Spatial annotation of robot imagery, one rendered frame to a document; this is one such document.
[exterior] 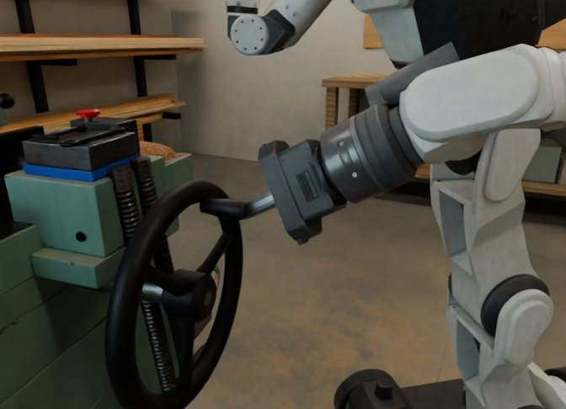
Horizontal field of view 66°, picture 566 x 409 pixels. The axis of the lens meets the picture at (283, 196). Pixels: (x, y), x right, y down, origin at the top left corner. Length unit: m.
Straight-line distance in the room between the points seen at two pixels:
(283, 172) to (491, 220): 0.44
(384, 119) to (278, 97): 3.59
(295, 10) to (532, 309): 0.72
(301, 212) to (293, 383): 1.19
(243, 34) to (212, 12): 3.42
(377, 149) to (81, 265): 0.35
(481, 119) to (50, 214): 0.47
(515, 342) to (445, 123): 0.63
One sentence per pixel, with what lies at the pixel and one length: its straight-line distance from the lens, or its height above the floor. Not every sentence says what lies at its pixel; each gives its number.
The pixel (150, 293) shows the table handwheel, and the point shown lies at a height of 0.81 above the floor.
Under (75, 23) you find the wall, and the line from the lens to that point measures 3.83.
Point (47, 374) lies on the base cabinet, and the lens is 0.69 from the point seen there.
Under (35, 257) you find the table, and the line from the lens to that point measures 0.60.
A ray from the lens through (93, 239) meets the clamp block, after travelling 0.55.
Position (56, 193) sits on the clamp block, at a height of 0.95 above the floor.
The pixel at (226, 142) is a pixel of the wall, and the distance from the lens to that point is 4.38.
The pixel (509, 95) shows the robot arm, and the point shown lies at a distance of 0.41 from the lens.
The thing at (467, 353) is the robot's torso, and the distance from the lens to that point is 1.14.
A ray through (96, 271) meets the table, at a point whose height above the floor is 0.86.
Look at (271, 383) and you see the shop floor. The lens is 1.63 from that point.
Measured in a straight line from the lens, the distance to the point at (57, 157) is 0.56.
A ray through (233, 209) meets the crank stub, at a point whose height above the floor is 0.93.
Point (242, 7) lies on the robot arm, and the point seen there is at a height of 1.17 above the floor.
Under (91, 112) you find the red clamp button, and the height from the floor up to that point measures 1.02.
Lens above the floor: 1.11
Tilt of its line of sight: 20 degrees down
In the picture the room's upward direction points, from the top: straight up
